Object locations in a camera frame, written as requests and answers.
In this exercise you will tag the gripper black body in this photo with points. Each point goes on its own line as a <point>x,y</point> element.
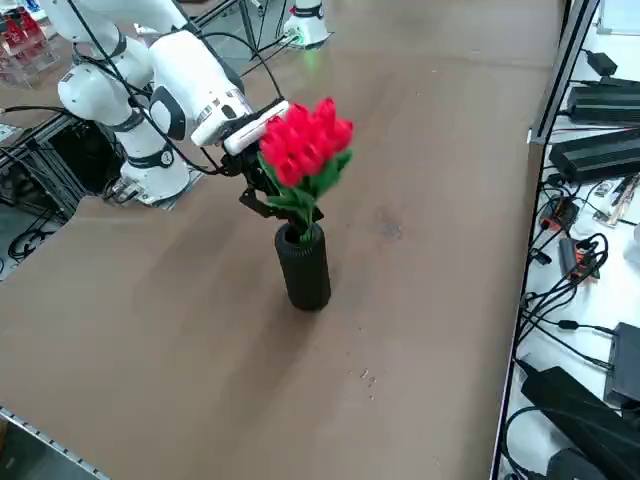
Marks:
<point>245,167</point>

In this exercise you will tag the red tulip bouquet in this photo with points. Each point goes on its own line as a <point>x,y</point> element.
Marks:
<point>305,145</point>

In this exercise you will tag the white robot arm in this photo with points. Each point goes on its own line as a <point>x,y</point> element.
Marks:
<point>307,25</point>
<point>190,75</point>

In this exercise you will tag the black ribbed vase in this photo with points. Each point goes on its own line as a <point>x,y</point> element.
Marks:
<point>305,280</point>

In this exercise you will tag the clear acrylic rack red items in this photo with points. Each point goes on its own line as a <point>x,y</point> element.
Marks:
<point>20,50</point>

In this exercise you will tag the black and orange device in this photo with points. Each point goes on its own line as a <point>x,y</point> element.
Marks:
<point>582,262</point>

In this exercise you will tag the large finned black adapter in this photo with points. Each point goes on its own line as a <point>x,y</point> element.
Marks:
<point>595,155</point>

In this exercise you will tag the long black power adapter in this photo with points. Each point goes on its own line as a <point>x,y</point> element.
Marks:
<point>605,102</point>

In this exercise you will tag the large black power brick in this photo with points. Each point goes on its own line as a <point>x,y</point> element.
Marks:
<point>575,405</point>

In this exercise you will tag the small black power adapter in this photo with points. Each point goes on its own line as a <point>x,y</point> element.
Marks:
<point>602,62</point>

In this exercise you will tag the black box unit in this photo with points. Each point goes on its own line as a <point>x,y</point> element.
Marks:
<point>625,365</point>

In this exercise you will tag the black metal frame stand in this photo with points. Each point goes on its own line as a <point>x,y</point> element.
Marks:
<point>65,150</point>

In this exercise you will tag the aluminium profile post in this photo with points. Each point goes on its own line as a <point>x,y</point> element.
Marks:
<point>557,85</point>

